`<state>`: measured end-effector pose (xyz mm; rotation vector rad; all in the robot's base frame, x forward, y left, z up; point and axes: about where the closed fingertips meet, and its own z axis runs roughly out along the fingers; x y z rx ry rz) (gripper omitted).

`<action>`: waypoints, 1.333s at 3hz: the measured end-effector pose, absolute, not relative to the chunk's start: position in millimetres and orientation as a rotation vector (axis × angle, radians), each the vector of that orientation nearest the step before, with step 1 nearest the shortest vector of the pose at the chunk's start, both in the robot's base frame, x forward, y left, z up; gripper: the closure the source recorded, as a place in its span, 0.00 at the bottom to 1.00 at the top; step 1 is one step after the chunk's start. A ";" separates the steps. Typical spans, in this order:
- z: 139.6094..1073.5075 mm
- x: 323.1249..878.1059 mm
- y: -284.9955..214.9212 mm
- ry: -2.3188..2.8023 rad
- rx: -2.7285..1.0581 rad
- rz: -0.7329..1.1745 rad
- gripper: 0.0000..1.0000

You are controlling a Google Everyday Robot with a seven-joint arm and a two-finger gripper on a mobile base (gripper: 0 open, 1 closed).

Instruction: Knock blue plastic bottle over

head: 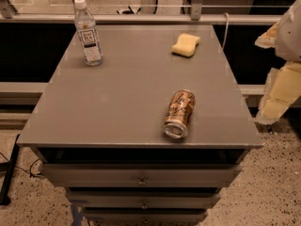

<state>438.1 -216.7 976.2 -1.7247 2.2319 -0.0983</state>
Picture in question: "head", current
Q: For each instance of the grey drawer cabinet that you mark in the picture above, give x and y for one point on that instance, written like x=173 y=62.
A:
x=113 y=114

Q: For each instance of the clear plastic water bottle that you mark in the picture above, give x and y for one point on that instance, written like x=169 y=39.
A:
x=88 y=34

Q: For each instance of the bottom drawer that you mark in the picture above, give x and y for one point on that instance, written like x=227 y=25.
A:
x=146 y=216

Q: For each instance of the black stand leg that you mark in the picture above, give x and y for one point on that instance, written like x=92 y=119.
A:
x=4 y=198

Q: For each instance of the top drawer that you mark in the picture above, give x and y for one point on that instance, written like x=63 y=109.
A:
x=80 y=175

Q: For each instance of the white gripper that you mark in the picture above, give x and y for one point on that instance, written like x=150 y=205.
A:
x=290 y=37

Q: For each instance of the grey metal railing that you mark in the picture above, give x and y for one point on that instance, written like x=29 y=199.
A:
x=37 y=12

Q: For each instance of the yellow sponge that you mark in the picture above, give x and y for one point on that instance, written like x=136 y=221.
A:
x=186 y=45

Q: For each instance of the middle drawer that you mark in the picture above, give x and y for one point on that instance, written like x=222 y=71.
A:
x=144 y=199

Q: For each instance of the drawer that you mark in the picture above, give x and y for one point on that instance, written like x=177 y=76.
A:
x=80 y=175
x=146 y=216
x=144 y=199

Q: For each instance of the orange soda can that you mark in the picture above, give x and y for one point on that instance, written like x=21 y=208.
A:
x=178 y=114

